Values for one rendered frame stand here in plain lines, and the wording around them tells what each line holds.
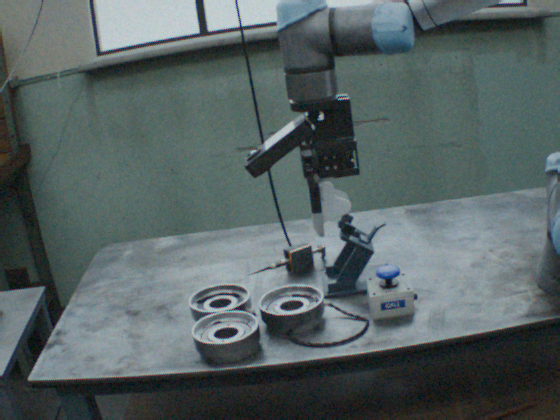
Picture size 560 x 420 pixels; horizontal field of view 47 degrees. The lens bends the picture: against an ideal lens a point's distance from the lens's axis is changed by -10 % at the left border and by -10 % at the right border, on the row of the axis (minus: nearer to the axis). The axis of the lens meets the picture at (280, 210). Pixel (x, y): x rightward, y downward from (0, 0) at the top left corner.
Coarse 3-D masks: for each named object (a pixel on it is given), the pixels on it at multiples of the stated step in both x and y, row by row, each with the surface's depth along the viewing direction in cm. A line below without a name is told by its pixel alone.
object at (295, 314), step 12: (276, 288) 118; (288, 288) 119; (300, 288) 118; (312, 288) 117; (264, 300) 116; (288, 300) 116; (300, 300) 116; (264, 312) 111; (276, 312) 113; (288, 312) 112; (300, 312) 109; (312, 312) 110; (324, 312) 113; (276, 324) 110; (288, 324) 110; (300, 324) 110; (312, 324) 112
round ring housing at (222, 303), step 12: (204, 288) 122; (216, 288) 123; (228, 288) 123; (240, 288) 121; (192, 300) 119; (216, 300) 120; (228, 300) 120; (192, 312) 116; (204, 312) 114; (216, 312) 113
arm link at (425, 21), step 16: (384, 0) 102; (400, 0) 102; (416, 0) 100; (432, 0) 99; (448, 0) 99; (464, 0) 98; (480, 0) 98; (496, 0) 98; (416, 16) 101; (432, 16) 101; (448, 16) 101; (416, 32) 104
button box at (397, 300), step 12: (372, 288) 112; (384, 288) 112; (396, 288) 111; (408, 288) 110; (372, 300) 110; (384, 300) 110; (396, 300) 110; (408, 300) 110; (372, 312) 111; (384, 312) 111; (396, 312) 111; (408, 312) 111
